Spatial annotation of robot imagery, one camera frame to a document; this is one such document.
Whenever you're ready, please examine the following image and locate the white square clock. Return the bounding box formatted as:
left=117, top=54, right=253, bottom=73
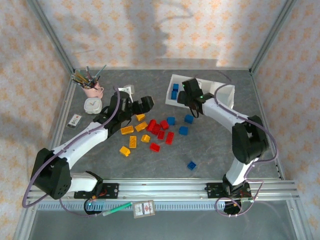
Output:
left=83, top=97, right=103, bottom=115

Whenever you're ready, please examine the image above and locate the pink cup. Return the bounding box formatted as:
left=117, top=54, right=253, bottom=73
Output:
left=82, top=79, right=105, bottom=100

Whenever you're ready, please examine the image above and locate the white three-compartment container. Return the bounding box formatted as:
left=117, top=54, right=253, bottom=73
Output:
left=164, top=73, right=236, bottom=110

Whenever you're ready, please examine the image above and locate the small badge card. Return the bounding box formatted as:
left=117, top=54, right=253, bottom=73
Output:
left=67, top=113, right=83, bottom=129

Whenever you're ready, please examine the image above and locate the long teal pen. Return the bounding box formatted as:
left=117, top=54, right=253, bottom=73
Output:
left=93, top=64, right=108, bottom=82

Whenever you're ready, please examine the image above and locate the yellow pencil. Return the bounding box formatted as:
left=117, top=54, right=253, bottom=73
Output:
left=71, top=76, right=87, bottom=87

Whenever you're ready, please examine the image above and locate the green pencil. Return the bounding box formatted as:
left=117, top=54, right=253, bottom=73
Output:
left=74, top=70, right=87, bottom=85

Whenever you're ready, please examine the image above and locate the green marker pen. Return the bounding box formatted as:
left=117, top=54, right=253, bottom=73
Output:
left=102, top=201, right=133, bottom=217

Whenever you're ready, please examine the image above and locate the playing card box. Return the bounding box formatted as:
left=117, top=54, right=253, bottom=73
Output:
left=132, top=199, right=156, bottom=219

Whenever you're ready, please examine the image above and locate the aluminium table edge rail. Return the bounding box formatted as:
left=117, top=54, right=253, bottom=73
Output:
left=249, top=72, right=285, bottom=180
left=39, top=72, right=77, bottom=181

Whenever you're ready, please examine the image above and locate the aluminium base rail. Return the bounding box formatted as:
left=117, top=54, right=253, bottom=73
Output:
left=27, top=178, right=300, bottom=201

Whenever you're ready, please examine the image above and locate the aluminium corner post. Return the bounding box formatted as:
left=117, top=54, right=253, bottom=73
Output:
left=26, top=0, right=76, bottom=73
left=249, top=0, right=299, bottom=75

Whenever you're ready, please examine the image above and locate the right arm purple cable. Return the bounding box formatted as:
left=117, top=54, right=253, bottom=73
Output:
left=192, top=69, right=280, bottom=218

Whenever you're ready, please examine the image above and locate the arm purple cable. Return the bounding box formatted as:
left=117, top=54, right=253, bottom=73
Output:
left=192, top=69, right=280, bottom=218
left=22, top=86, right=122, bottom=218

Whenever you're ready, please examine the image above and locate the grey slotted cable duct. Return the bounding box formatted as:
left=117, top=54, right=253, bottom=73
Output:
left=37, top=201, right=227, bottom=212

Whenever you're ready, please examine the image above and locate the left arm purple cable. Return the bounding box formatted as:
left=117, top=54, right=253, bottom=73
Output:
left=22, top=86, right=122, bottom=218

